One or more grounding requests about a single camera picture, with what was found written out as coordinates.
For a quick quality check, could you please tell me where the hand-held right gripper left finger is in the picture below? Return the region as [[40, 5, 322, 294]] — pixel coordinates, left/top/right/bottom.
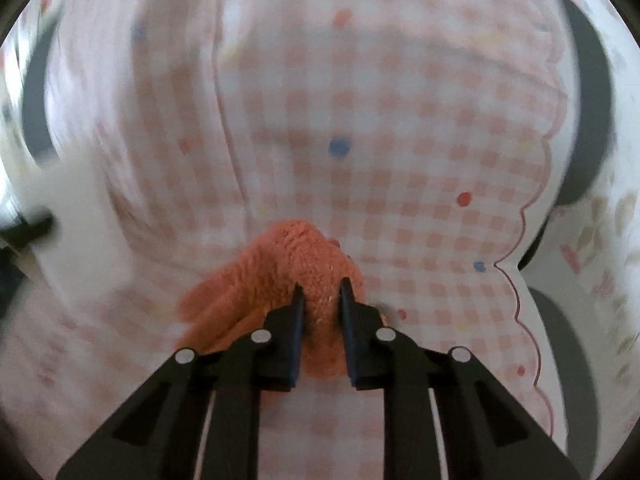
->
[[55, 285, 307, 480]]

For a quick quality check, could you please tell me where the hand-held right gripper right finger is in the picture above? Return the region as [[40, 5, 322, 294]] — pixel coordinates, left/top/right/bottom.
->
[[339, 277, 583, 480]]

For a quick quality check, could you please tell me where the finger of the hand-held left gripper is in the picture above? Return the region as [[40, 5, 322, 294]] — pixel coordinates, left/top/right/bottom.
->
[[0, 211, 55, 252]]

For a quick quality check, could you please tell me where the orange fluffy cloth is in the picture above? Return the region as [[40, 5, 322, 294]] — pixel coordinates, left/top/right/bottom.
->
[[176, 219, 387, 382]]

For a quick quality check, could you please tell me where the pink checked cloth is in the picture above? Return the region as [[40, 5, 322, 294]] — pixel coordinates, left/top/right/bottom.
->
[[0, 0, 576, 480]]

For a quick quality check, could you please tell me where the floral cloth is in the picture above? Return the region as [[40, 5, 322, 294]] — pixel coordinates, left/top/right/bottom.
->
[[520, 0, 640, 426]]

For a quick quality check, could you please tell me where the grey chair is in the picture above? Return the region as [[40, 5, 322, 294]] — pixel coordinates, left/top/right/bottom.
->
[[21, 0, 617, 473]]

